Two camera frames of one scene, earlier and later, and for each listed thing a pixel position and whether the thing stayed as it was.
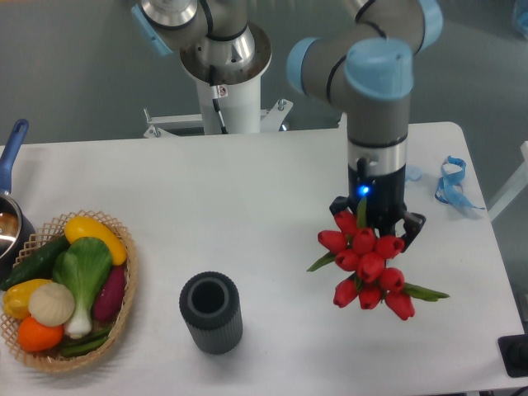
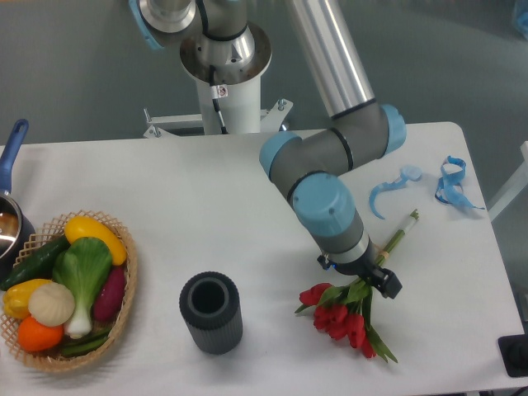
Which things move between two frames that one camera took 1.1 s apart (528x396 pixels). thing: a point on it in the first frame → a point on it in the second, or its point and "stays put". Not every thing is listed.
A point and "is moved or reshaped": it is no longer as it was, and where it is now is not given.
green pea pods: [85, 342] stays put
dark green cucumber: [38, 266] stays put
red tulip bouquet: [356, 247] is moved or reshaped
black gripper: [385, 197] → [385, 280]
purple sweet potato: [110, 294] stays put
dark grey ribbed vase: [209, 304] stays put
